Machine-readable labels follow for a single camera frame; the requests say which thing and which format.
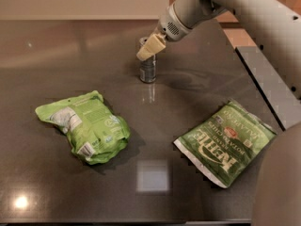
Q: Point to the silver redbull can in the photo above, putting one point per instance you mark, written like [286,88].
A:
[147,67]

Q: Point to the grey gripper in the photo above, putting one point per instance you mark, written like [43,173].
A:
[171,28]

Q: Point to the light green snack bag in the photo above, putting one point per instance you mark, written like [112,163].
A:
[96,135]

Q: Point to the green Kettle chips bag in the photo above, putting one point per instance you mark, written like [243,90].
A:
[225,144]

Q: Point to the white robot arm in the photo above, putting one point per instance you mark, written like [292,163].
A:
[276,30]

